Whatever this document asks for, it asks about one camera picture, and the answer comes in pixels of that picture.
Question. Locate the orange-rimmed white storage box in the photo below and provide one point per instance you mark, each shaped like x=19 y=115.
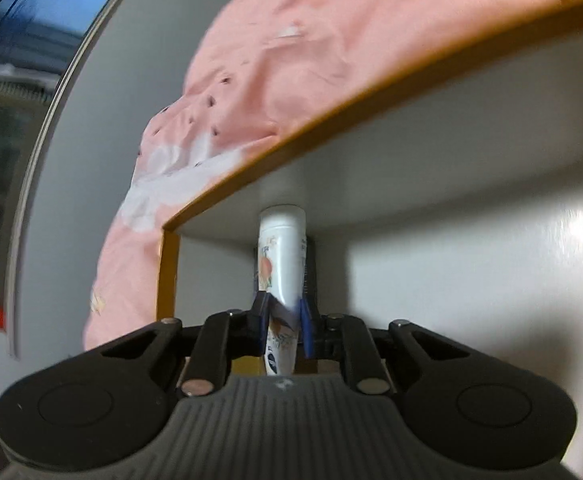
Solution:
x=446 y=185

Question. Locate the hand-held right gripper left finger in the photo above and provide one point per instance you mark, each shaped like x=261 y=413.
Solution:
x=261 y=321

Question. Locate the window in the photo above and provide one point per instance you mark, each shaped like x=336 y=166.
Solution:
x=6 y=110

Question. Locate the pink printed bedsheet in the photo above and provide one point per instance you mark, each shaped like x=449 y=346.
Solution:
x=321 y=45

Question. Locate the white lotion bottle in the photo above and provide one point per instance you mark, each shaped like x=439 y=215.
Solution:
x=281 y=250

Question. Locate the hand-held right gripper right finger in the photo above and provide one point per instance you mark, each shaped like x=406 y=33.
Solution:
x=308 y=336

